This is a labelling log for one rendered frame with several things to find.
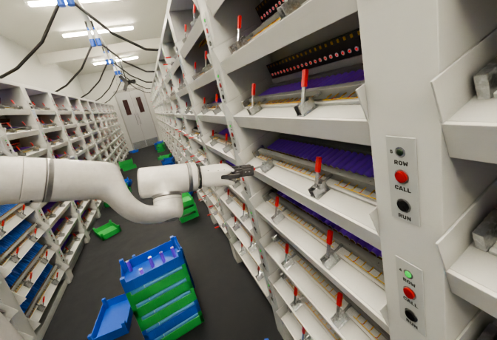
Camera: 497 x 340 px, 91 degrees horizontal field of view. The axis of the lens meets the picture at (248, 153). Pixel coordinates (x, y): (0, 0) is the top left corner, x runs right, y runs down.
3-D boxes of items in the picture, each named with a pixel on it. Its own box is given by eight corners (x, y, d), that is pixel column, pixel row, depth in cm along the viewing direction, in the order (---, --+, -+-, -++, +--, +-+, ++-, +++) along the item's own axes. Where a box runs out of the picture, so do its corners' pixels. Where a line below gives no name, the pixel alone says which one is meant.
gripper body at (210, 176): (192, 184, 77) (226, 179, 82) (198, 194, 68) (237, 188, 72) (191, 160, 76) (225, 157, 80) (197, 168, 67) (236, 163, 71)
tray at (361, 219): (387, 255, 41) (370, 213, 38) (249, 174, 97) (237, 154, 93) (458, 183, 46) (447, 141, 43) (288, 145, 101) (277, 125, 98)
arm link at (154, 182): (191, 191, 66) (186, 159, 69) (137, 199, 61) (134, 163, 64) (188, 197, 73) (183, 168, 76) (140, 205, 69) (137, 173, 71)
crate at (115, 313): (129, 332, 144) (124, 322, 142) (92, 348, 140) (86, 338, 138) (136, 296, 173) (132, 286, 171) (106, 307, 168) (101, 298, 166)
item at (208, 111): (231, 125, 100) (212, 95, 96) (200, 120, 156) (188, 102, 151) (268, 100, 105) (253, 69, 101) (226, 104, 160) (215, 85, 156)
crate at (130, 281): (125, 294, 118) (119, 280, 116) (123, 271, 136) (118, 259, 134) (185, 263, 131) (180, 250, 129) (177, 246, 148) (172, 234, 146)
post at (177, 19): (237, 263, 182) (166, 4, 139) (233, 256, 190) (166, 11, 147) (261, 252, 188) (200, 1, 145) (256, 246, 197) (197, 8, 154)
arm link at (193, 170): (186, 187, 76) (195, 185, 77) (190, 195, 68) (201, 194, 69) (184, 160, 75) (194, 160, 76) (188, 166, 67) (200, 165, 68)
